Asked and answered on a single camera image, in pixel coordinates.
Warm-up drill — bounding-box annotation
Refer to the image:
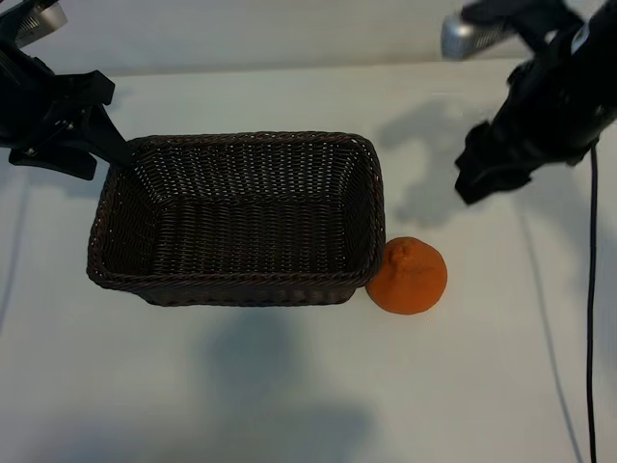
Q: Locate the black right camera mount bracket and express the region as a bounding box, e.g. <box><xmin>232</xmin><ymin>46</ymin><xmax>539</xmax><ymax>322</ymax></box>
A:
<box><xmin>457</xmin><ymin>0</ymin><xmax>587</xmax><ymax>54</ymax></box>

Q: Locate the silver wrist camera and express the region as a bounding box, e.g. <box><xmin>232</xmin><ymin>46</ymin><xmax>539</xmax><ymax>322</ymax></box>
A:
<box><xmin>13</xmin><ymin>0</ymin><xmax>69</xmax><ymax>48</ymax></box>
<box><xmin>441</xmin><ymin>13</ymin><xmax>524</xmax><ymax>62</ymax></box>

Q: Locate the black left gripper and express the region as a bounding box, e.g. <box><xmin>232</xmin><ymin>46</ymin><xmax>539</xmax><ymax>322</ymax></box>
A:
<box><xmin>0</xmin><ymin>41</ymin><xmax>133</xmax><ymax>182</ymax></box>

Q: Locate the orange citrus fruit with knob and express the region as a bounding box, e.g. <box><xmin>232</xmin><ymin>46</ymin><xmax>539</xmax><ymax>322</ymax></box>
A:
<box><xmin>364</xmin><ymin>235</ymin><xmax>448</xmax><ymax>315</ymax></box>

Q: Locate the long black cable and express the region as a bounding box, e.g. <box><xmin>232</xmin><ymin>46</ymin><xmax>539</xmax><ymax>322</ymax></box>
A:
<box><xmin>583</xmin><ymin>142</ymin><xmax>601</xmax><ymax>463</ymax></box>

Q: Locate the dark brown wicker basket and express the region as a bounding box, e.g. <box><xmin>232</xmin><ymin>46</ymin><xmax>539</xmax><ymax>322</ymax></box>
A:
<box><xmin>86</xmin><ymin>129</ymin><xmax>388</xmax><ymax>308</ymax></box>

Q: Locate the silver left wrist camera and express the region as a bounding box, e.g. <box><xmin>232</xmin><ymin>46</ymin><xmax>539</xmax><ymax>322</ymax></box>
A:
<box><xmin>13</xmin><ymin>0</ymin><xmax>69</xmax><ymax>48</ymax></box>

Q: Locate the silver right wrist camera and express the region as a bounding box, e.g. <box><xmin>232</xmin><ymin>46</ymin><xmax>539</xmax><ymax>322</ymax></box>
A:
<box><xmin>441</xmin><ymin>13</ymin><xmax>524</xmax><ymax>62</ymax></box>

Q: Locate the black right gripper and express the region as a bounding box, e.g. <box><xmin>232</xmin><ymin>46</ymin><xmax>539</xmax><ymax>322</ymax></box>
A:
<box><xmin>454</xmin><ymin>42</ymin><xmax>617</xmax><ymax>207</ymax></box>

